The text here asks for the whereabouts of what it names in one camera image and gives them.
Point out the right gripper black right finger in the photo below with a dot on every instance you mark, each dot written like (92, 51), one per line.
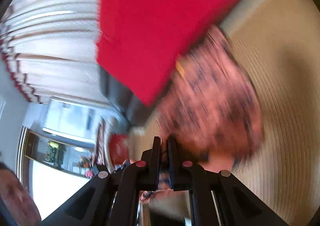
(216, 198)

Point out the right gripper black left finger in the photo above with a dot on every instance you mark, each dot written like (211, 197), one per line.
(112, 199)

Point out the red gift box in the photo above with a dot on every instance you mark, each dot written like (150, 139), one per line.
(118, 149)

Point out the woven bamboo bed mat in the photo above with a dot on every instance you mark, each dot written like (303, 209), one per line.
(277, 41)

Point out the white textured curtain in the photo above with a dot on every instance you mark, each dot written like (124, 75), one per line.
(49, 47)

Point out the red knitted cloth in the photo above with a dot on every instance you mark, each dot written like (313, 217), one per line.
(141, 40)

